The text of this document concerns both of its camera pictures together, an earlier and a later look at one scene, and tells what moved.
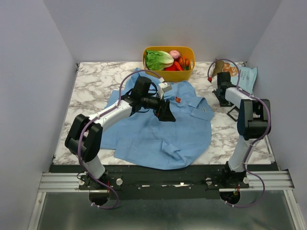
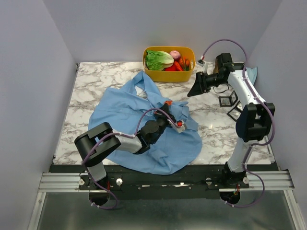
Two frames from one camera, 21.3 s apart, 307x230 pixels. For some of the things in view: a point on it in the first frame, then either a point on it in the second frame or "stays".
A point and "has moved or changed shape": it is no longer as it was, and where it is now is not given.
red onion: x=175 y=54 stays
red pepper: x=175 y=66 stays
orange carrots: x=184 y=62 stays
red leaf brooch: x=178 y=99 has moved or changed shape
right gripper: x=222 y=100 -> x=203 y=81
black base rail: x=161 y=182 stays
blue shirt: x=141 y=139 has moved or changed shape
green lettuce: x=158 y=60 stays
